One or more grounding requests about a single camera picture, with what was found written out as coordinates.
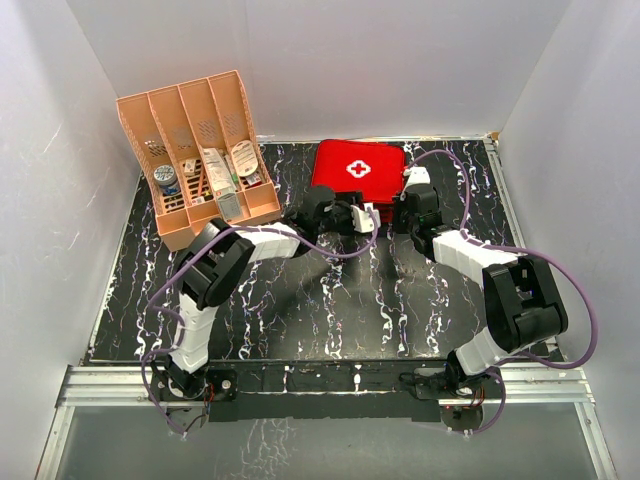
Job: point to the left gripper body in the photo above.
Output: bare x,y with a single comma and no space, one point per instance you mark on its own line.
340,220

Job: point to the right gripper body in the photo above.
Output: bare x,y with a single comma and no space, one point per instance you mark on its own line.
403,222

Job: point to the red black medicine case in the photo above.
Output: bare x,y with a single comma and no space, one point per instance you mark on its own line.
373,169

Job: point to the orange plastic file organizer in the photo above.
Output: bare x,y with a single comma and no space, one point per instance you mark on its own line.
183,137

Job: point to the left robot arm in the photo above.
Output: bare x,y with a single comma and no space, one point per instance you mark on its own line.
209,270

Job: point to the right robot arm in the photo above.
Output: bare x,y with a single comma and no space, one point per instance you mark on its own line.
522,303

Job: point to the white medicine box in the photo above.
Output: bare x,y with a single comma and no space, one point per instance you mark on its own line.
218,174

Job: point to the small medicine boxes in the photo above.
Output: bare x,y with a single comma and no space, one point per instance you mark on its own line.
196,180

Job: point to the oval blister card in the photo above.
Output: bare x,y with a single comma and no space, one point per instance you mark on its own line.
244,158

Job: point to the round blue tin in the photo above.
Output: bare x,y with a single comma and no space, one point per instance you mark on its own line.
166,179

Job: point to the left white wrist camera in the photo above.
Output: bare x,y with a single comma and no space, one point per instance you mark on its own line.
365,219

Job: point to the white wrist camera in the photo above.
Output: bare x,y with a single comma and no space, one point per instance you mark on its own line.
415,176
365,219

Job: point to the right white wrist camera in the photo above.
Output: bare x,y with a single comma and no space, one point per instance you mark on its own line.
415,176

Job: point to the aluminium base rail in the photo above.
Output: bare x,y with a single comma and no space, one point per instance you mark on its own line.
325,420

